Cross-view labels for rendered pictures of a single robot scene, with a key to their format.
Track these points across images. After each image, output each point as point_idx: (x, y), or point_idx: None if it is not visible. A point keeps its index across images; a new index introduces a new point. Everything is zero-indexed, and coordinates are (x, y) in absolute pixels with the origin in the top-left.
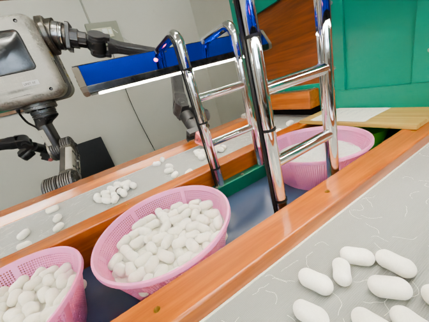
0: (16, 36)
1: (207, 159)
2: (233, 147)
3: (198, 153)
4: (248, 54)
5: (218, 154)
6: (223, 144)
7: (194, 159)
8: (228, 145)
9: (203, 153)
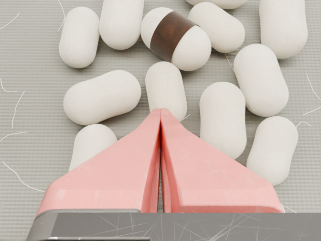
0: None
1: (248, 8)
2: (26, 8)
3: (285, 84)
4: None
5: (157, 6)
6: (13, 153)
7: (311, 106)
8: (9, 83)
9: (254, 44)
